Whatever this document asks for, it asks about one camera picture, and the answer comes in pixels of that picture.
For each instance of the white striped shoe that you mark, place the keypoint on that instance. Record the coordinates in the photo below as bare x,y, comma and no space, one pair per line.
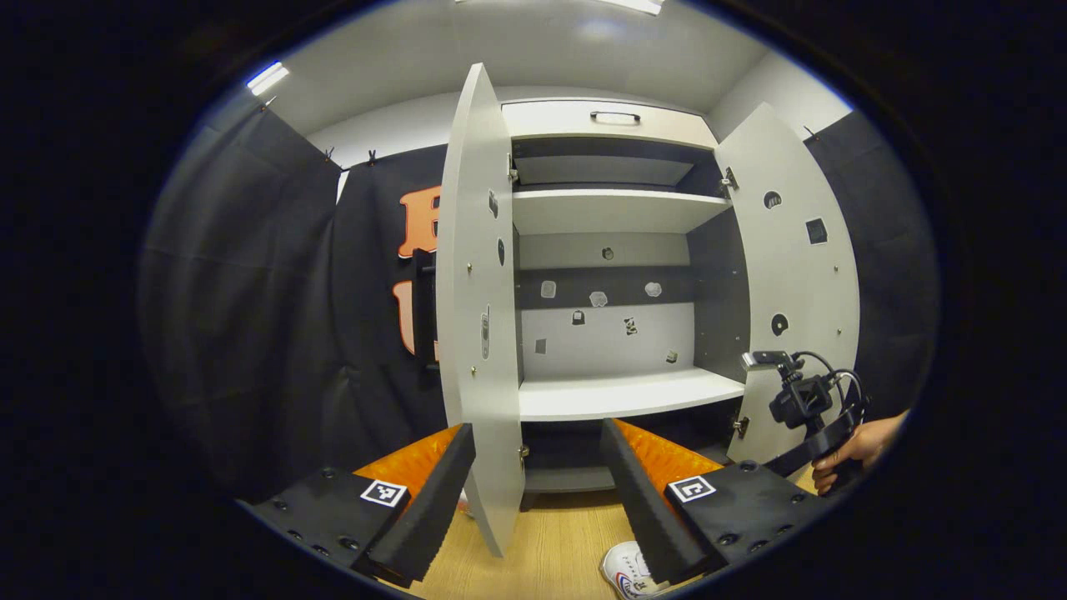
625,571

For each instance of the white shoe cabinet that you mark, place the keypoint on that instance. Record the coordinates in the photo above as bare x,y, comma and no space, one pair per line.
617,396

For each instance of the black backdrop cloth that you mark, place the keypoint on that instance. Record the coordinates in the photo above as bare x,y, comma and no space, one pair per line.
250,317
892,250

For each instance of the white cabinet drawer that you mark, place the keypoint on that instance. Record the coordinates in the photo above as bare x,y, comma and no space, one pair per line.
550,125

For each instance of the white shoe cabinet door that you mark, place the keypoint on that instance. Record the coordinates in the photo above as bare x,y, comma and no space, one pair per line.
800,267
475,250

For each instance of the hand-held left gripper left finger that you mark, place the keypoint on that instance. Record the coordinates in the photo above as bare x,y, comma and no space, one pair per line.
433,500

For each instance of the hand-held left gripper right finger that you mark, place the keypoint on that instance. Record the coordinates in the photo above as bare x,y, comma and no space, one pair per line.
638,500

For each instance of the ceiling light panel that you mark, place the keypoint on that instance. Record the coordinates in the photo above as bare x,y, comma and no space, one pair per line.
638,5
267,78

